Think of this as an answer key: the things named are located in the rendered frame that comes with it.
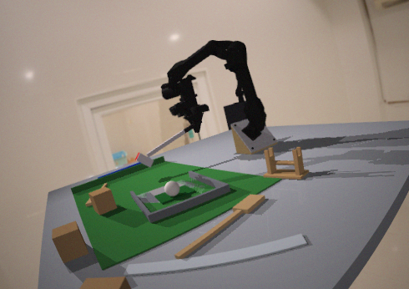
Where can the white golf ball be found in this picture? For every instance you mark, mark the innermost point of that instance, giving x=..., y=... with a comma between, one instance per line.
x=172, y=188

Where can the green putting mat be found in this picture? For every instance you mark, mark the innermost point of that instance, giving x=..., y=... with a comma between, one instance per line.
x=125, y=232

